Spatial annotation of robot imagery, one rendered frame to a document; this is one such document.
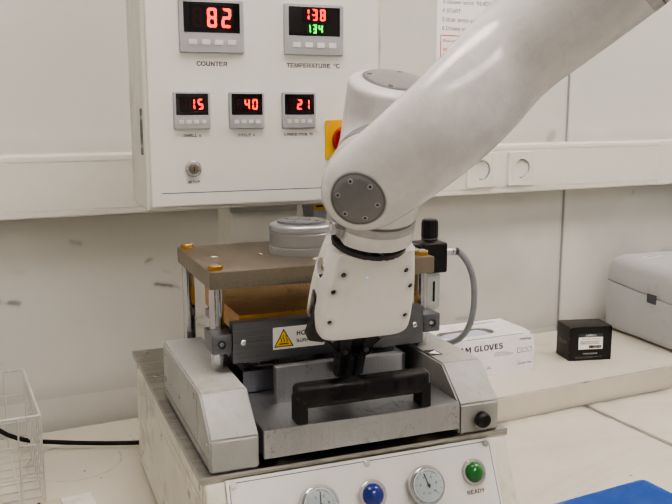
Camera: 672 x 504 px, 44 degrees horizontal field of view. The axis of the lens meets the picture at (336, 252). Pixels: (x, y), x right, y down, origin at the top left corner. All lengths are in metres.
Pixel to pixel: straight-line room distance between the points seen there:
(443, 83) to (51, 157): 0.84
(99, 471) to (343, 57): 0.70
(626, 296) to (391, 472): 1.09
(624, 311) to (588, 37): 1.26
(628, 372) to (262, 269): 0.92
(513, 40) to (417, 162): 0.13
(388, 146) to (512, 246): 1.18
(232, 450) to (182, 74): 0.49
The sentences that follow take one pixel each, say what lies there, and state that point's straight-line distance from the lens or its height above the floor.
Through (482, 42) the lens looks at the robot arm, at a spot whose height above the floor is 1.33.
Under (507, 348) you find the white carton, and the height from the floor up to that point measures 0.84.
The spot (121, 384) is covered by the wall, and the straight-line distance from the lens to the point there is 1.52.
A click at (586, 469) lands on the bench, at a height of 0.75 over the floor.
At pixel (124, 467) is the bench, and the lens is 1.33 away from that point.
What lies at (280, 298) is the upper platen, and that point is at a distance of 0.99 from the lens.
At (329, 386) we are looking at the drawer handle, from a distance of 0.85.
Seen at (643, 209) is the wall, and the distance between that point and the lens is 2.06.
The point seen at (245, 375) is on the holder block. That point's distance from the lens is 0.94.
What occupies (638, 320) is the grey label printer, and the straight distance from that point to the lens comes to 1.88.
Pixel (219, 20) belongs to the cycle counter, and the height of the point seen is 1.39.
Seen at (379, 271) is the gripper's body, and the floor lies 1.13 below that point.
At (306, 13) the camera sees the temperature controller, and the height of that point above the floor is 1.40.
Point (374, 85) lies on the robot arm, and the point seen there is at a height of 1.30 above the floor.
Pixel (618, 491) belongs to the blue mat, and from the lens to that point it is 1.28.
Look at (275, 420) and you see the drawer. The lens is 0.86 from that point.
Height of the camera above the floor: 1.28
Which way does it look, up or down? 10 degrees down
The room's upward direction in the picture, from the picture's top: straight up
